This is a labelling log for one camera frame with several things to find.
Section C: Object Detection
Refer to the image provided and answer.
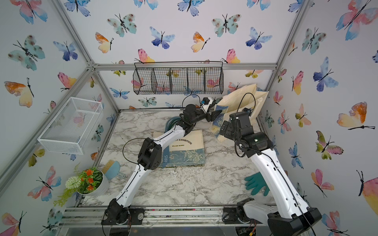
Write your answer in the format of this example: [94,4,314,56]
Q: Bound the cream bag green handles floral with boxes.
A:
[164,116,181,132]

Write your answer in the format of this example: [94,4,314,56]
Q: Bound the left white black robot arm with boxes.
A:
[101,97,221,226]

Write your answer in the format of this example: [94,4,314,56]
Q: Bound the aluminium front rail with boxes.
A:
[60,205,265,229]

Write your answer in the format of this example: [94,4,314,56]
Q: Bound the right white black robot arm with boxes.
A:
[218,93,321,236]

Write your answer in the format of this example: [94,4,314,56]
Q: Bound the white mesh wall basket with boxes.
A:
[37,97,103,155]

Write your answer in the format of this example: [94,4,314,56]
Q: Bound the green rubber glove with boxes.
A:
[244,172,270,197]

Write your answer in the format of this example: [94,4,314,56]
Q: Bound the cream bag starry night print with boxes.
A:
[210,84,269,145]

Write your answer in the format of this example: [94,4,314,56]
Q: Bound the cream bag blue floral pattern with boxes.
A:
[159,130,206,168]

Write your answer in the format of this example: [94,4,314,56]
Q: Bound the potted plant orange flowers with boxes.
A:
[54,167,109,207]

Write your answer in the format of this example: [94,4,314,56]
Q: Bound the black wire wall basket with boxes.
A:
[132,60,224,95]

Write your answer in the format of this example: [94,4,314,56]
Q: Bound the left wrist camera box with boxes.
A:
[200,97,215,113]

